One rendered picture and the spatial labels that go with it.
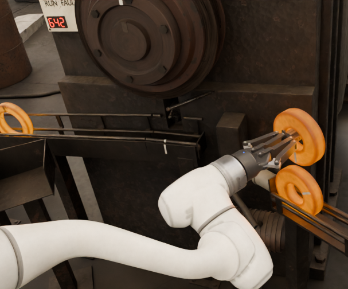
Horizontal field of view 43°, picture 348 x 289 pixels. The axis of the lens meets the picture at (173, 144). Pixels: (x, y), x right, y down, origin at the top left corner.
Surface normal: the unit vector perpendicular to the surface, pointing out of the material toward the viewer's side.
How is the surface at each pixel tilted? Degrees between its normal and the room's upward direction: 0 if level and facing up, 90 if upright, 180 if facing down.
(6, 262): 66
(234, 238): 32
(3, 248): 47
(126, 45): 90
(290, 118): 92
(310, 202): 90
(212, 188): 38
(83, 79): 0
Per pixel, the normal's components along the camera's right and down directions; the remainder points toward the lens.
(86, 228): 0.56, -0.61
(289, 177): -0.84, 0.40
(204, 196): 0.10, -0.40
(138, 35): -0.38, 0.56
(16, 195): -0.24, -0.80
